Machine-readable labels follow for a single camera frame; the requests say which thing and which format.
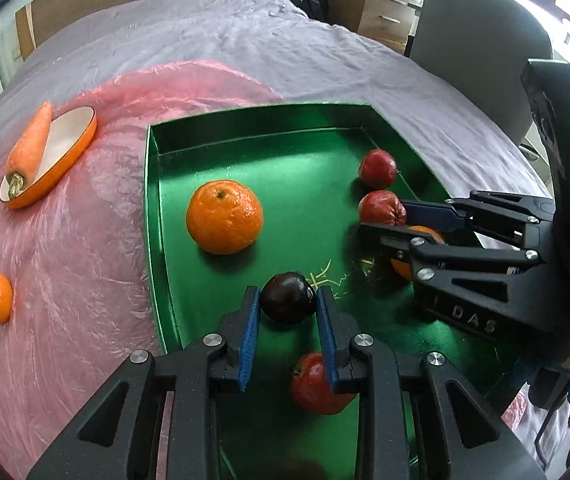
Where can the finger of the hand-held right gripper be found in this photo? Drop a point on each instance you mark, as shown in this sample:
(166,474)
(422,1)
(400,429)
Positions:
(430,214)
(390,237)

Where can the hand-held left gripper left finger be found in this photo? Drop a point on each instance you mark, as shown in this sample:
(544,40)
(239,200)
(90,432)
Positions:
(250,340)

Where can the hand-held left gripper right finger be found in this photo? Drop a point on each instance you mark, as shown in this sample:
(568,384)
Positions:
(327,340)

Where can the red apple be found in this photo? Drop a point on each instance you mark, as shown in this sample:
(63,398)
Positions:
(383,208)
(312,385)
(378,167)

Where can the dark purple plum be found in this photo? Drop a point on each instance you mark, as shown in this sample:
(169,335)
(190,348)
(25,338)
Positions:
(287,297)

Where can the green tray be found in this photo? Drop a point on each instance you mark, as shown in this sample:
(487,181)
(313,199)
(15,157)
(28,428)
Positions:
(290,170)

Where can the grey office chair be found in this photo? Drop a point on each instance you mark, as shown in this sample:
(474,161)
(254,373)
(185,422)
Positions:
(475,35)

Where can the grey bedspread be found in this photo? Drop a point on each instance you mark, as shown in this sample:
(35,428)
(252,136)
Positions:
(315,60)

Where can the pink plastic sheet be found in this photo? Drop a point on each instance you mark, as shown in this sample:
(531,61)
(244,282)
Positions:
(75,260)

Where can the wooden dresser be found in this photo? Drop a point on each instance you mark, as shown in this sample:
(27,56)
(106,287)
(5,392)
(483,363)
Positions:
(370,15)

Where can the orange-rimmed white plate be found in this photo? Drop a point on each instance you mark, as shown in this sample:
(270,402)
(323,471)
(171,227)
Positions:
(67,140)

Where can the carrot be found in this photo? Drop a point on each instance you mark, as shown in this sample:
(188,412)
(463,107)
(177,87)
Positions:
(30,150)

